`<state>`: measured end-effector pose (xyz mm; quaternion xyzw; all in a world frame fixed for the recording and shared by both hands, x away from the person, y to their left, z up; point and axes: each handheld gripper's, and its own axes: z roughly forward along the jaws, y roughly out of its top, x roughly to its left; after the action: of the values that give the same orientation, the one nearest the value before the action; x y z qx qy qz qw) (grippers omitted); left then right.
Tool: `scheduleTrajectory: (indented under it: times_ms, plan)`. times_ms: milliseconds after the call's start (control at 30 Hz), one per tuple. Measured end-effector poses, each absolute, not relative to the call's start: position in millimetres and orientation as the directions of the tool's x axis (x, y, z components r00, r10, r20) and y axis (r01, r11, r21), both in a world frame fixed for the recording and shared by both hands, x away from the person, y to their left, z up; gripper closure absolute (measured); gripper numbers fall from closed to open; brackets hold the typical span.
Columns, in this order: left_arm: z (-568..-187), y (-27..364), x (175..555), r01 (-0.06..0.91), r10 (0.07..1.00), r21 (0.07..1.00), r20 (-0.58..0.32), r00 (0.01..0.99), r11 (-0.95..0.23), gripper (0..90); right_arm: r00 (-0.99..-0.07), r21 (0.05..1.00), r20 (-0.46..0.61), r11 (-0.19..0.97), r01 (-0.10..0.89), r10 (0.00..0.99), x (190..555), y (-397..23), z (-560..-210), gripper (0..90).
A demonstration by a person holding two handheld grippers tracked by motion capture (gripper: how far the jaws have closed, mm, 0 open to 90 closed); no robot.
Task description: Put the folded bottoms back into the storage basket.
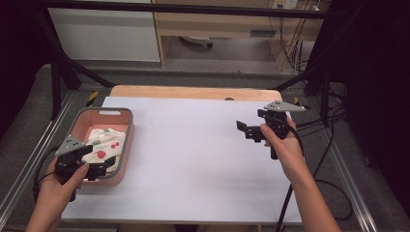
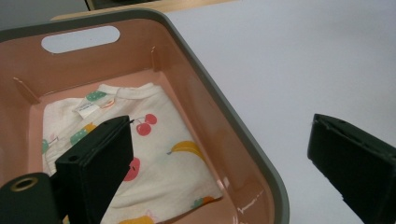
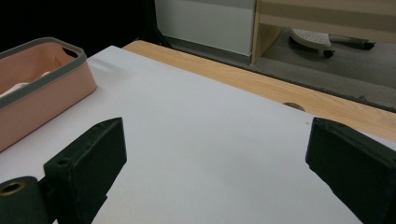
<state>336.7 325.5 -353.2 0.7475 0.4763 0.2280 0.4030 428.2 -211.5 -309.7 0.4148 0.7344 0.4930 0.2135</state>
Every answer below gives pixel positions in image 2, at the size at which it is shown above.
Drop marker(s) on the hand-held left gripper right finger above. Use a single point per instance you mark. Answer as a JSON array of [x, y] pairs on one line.
[[358, 161]]

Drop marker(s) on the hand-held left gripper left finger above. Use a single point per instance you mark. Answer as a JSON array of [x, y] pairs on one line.
[[96, 161]]

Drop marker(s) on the white fruit print garment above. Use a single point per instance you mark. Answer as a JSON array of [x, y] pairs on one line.
[[168, 174]]

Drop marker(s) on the pink plastic basket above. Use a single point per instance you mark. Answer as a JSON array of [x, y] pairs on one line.
[[199, 102]]

